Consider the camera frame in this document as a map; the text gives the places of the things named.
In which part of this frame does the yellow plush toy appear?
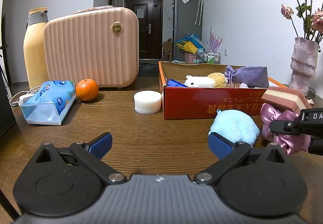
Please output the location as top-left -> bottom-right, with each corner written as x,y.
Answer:
208,72 -> 228,88

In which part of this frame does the dried pink rose bouquet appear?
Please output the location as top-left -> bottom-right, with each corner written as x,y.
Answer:
281,0 -> 322,44

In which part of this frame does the pink ribbed hard suitcase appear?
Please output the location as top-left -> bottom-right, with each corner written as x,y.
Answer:
44,6 -> 139,88

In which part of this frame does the orange fruit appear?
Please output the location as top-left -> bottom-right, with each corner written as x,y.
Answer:
76,79 -> 99,102

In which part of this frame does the white charger with cable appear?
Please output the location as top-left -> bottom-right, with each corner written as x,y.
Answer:
9,86 -> 41,107

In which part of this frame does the white plush toy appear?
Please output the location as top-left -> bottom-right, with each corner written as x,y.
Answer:
184,75 -> 215,88

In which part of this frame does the light blue plush ball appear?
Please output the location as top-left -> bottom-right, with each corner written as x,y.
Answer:
209,109 -> 260,146

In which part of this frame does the purple burlap drawstring pouch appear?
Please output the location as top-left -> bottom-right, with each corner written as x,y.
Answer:
224,65 -> 269,88

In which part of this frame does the white umbrella on refrigerator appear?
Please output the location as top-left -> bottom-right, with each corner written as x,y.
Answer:
195,0 -> 204,25

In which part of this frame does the red cardboard box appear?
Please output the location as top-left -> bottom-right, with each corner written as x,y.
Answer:
158,61 -> 289,120

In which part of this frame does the purple ceramic vase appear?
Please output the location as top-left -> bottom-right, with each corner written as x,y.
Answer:
288,37 -> 320,96

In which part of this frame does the blue tissue pocket pack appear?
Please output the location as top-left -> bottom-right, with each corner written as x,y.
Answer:
166,79 -> 187,88

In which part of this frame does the metal trolley with bottles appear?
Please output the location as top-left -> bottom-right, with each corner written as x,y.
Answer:
193,48 -> 221,65

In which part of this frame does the yellow thermos bottle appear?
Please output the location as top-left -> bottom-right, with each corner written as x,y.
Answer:
23,7 -> 49,89

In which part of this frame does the pink satin scrunchie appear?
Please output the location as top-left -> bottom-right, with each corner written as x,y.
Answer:
261,103 -> 311,155

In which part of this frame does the purple feather decoration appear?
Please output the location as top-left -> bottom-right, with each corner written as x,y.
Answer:
207,27 -> 222,53

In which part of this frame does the pile of blue yellow bags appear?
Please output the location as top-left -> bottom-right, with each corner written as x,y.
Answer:
175,34 -> 205,54

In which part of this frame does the grey refrigerator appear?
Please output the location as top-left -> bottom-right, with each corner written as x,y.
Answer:
172,0 -> 202,62

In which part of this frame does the black tripod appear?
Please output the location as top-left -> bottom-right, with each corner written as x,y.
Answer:
1,43 -> 12,86

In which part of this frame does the pink bucket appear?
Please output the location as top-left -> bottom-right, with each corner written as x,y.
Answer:
184,52 -> 197,64

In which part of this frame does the pink layered sponge block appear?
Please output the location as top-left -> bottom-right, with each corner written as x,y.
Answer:
261,86 -> 311,114

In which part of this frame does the dark brown entrance door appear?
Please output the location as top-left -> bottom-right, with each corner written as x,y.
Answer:
124,0 -> 163,60

